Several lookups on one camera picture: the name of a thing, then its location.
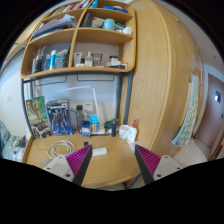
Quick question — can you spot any stack of papers on shelf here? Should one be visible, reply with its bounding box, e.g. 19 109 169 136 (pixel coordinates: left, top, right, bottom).
32 14 77 37

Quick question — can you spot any clear glass bottle on shelf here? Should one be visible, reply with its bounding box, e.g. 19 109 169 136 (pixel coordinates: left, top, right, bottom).
85 51 93 67

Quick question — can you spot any wooden wall shelf unit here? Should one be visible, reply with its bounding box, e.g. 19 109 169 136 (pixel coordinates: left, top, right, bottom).
20 0 136 79

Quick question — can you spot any light blue cup on shelf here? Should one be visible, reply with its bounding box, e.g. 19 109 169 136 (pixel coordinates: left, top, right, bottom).
103 19 115 30

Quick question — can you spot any blue small box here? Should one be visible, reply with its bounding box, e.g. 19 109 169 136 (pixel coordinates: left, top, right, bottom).
82 120 90 137

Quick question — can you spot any brown door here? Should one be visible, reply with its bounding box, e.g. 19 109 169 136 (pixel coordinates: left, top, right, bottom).
198 74 224 148

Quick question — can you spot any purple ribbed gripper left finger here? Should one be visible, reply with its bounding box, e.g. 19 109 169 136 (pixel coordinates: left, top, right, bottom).
66 145 92 186

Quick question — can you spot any white pump bottle red cap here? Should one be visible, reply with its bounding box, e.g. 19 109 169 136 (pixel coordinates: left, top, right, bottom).
127 120 137 144

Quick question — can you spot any green Groot toy box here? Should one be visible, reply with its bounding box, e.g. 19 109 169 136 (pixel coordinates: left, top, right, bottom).
26 96 51 138

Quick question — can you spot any dark clear water bottle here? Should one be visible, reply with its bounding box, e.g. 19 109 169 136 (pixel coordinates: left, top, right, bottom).
76 105 84 134

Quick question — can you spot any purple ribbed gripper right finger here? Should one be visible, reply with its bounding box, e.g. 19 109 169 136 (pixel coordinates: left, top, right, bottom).
134 144 161 184

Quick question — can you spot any white jar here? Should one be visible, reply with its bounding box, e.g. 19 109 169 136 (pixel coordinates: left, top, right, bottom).
119 125 130 139

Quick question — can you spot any blue tube on shelf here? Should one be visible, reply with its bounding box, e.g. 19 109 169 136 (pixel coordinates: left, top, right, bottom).
49 50 56 70

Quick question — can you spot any green patterned hanging towel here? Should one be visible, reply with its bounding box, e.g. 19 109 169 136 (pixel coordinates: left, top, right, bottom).
171 73 200 148

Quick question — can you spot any white power strip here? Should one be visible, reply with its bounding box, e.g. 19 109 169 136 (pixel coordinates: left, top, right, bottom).
92 148 107 156

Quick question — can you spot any teal box on desk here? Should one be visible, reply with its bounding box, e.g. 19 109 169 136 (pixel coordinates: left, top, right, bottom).
90 115 98 133

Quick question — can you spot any white desk lamp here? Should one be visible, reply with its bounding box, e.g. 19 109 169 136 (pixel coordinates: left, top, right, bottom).
65 85 106 135

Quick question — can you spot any black slim bottle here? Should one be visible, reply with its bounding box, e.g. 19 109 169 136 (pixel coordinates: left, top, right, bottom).
111 118 117 137

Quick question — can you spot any blue robot model box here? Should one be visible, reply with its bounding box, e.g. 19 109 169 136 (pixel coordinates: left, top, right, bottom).
46 99 73 135

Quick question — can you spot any white tube on shelf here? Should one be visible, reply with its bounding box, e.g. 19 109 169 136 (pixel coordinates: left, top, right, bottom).
74 52 82 66

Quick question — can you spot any wooden wardrobe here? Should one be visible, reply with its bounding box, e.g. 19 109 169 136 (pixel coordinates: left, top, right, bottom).
125 0 202 156

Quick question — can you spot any white coiled charger cable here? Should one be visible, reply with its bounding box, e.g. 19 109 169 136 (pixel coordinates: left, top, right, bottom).
46 139 76 160

